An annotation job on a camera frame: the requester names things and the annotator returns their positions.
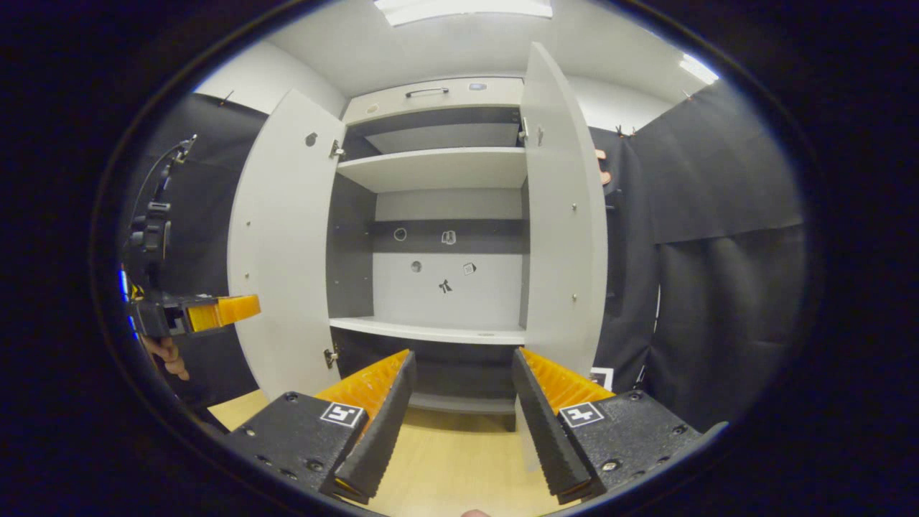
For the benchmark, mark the stack of white books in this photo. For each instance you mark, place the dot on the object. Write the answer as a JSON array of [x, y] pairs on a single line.
[[603, 377]]

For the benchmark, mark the beige cabinet drawer front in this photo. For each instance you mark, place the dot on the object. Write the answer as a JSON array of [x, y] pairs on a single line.
[[495, 97]]

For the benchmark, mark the small ceiling light panel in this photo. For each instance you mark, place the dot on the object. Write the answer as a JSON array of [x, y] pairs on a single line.
[[698, 70]]

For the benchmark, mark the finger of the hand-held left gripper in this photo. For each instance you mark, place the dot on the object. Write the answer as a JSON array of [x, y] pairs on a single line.
[[230, 310]]

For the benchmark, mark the large ceiling light panel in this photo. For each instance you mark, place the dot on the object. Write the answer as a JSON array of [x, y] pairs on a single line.
[[463, 10]]

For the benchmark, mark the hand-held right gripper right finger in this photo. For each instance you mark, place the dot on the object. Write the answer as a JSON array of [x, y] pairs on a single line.
[[546, 431]]

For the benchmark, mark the beige cabinet door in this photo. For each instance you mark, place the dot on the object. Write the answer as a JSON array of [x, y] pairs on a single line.
[[560, 251], [287, 251]]

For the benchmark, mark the white cabinet shelf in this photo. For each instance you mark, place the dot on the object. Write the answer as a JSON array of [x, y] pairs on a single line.
[[438, 169], [431, 331]]

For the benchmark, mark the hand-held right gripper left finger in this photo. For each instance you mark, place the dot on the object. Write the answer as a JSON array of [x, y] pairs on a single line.
[[380, 431]]

